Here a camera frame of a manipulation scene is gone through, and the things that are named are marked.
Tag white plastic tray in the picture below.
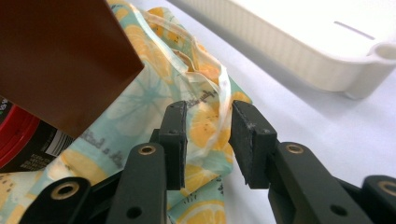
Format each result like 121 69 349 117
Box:
174 0 396 101

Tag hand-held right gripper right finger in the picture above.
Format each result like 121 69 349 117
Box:
229 99 375 224

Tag brown rectangular box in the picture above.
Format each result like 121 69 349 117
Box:
0 0 145 140

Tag black can with red lid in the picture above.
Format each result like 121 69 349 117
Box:
0 96 76 174

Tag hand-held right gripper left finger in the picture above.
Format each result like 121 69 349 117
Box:
106 100 189 224

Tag lemon print shopping bag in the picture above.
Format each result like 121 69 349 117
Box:
0 0 253 224

